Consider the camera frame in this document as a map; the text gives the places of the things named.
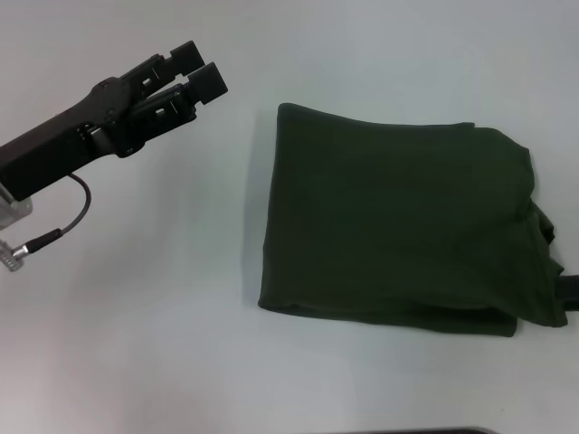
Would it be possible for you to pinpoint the dark left arm cable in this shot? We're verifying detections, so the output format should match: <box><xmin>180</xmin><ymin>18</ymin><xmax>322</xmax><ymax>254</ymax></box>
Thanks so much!
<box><xmin>57</xmin><ymin>173</ymin><xmax>93</xmax><ymax>237</ymax></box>

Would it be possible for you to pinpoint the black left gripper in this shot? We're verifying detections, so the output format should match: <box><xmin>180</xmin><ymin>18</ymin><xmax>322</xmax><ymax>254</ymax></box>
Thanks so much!
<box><xmin>0</xmin><ymin>40</ymin><xmax>228</xmax><ymax>203</ymax></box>

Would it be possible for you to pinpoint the silver left cable connector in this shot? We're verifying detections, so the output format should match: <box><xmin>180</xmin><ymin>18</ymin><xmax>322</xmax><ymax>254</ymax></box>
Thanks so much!
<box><xmin>0</xmin><ymin>227</ymin><xmax>63</xmax><ymax>273</ymax></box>

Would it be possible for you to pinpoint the dark green FREE t-shirt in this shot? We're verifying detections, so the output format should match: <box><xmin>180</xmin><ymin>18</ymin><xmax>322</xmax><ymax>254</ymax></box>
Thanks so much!
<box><xmin>256</xmin><ymin>101</ymin><xmax>569</xmax><ymax>341</ymax></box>

